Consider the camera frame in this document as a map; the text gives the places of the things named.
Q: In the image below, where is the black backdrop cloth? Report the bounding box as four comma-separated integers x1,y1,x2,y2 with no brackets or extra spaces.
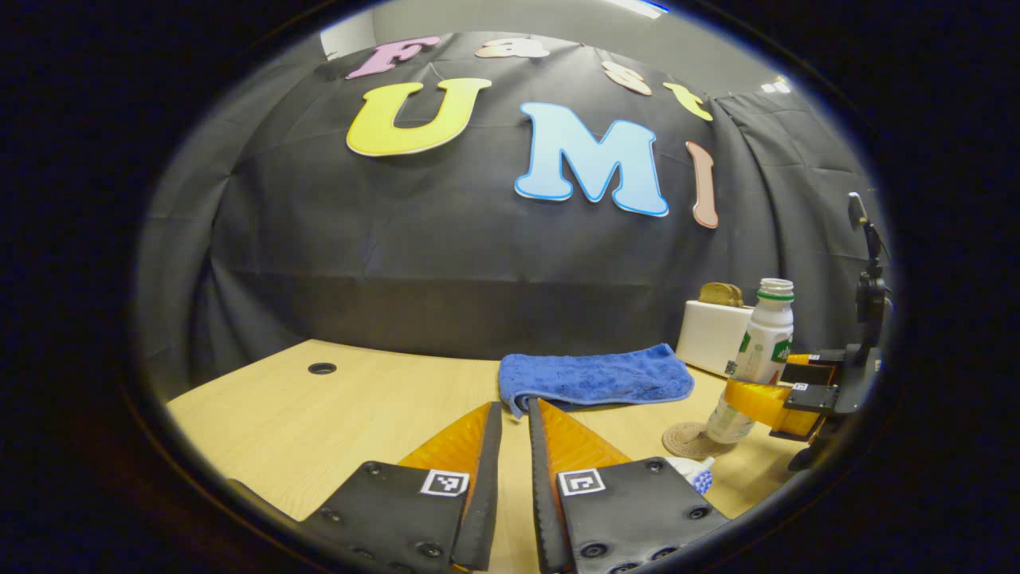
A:
135,32,893,399

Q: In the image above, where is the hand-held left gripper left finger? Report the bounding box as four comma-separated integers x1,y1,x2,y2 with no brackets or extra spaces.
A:
303,401,504,573

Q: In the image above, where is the round wooden coaster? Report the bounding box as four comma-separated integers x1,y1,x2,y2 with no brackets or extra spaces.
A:
661,421,738,461

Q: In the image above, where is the brown bread slice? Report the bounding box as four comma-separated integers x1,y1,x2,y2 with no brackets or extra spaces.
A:
699,281,745,309

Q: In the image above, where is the white toaster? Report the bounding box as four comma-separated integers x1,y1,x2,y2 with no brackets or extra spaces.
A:
675,299,754,378

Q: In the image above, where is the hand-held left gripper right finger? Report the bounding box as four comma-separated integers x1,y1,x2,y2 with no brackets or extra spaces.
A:
528,397,730,574

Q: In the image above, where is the white green-label water bottle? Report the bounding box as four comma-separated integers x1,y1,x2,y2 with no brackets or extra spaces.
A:
704,277,796,445

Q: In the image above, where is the blue folded towel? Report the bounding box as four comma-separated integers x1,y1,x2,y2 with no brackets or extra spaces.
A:
498,343,696,419

